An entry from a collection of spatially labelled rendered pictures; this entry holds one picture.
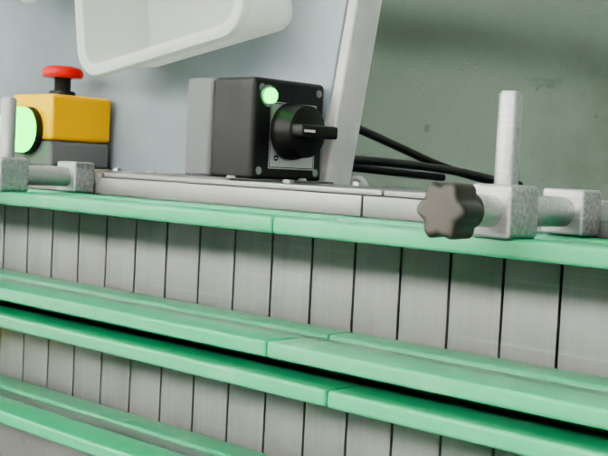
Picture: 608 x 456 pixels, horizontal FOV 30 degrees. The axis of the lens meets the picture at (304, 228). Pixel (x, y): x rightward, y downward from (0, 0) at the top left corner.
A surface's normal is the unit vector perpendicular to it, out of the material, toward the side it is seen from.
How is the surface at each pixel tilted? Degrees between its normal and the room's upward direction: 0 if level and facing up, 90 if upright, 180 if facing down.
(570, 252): 0
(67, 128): 90
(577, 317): 0
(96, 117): 90
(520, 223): 90
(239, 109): 0
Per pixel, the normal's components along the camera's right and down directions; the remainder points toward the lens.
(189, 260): -0.69, 0.00
